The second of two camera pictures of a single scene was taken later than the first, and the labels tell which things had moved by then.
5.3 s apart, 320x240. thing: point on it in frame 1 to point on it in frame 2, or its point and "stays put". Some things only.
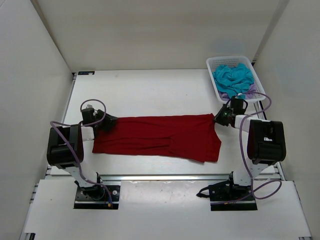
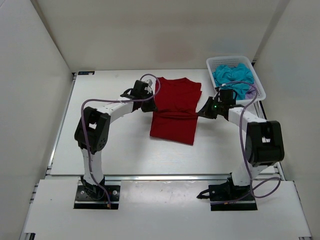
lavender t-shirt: [251, 94] stays put
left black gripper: [109, 120] to [151, 107]
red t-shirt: [194, 136] to [177, 103]
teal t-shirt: [233, 81] stays put
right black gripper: [219, 118] to [206, 112]
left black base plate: [96, 197] stays put
